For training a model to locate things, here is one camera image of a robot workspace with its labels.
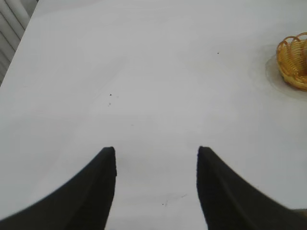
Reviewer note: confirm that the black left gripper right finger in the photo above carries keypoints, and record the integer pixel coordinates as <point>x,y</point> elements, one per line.
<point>230,206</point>

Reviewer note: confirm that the white slatted panel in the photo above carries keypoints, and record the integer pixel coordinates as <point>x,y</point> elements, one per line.
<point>9,24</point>

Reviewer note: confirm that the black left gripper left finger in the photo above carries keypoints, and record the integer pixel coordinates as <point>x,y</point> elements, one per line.
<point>79,203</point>

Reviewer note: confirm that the yellow woven wicker basket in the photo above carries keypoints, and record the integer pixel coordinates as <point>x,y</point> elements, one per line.
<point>292,64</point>

